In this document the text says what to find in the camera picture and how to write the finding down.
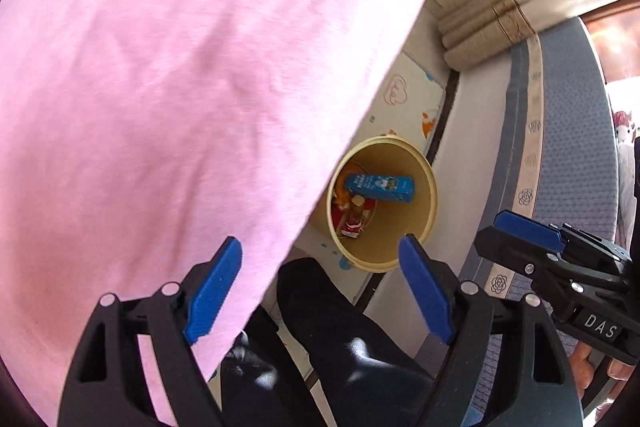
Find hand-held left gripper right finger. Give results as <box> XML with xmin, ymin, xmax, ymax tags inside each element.
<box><xmin>398</xmin><ymin>234</ymin><xmax>585</xmax><ymax>427</ymax></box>

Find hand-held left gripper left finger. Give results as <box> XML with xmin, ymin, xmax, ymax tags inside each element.
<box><xmin>57</xmin><ymin>236</ymin><xmax>244</xmax><ymax>427</ymax></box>

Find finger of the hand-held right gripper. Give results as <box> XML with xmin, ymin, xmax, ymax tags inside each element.
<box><xmin>474</xmin><ymin>228</ymin><xmax>577</xmax><ymax>309</ymax></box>
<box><xmin>492</xmin><ymin>209</ymin><xmax>632</xmax><ymax>269</ymax></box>

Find beige round bin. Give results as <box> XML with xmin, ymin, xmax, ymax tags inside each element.
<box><xmin>325</xmin><ymin>135</ymin><xmax>439</xmax><ymax>273</ymax></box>

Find red packet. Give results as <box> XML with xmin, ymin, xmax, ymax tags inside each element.
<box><xmin>340</xmin><ymin>207</ymin><xmax>374</xmax><ymax>239</ymax></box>

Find blue carton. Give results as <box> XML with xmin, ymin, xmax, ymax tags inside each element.
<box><xmin>342</xmin><ymin>173</ymin><xmax>416</xmax><ymax>204</ymax></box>

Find orange wrapper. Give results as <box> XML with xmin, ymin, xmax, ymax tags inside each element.
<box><xmin>332</xmin><ymin>161</ymin><xmax>369</xmax><ymax>208</ymax></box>

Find person's right hand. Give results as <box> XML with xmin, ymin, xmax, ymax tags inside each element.
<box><xmin>571</xmin><ymin>342</ymin><xmax>632</xmax><ymax>403</ymax></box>

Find grey patterned rug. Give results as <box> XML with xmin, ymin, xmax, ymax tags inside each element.
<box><xmin>457</xmin><ymin>17</ymin><xmax>622</xmax><ymax>415</ymax></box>

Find person's black trousers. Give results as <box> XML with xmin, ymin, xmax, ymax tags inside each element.
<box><xmin>220</xmin><ymin>257</ymin><xmax>437</xmax><ymax>427</ymax></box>

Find white plush toy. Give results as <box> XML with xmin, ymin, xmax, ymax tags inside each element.
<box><xmin>612</xmin><ymin>108</ymin><xmax>639</xmax><ymax>253</ymax></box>

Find cartoon play mat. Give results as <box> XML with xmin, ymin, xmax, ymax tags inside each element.
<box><xmin>295</xmin><ymin>49</ymin><xmax>448</xmax><ymax>313</ymax></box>

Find pink blanket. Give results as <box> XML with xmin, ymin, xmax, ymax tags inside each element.
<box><xmin>0</xmin><ymin>0</ymin><xmax>446</xmax><ymax>427</ymax></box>

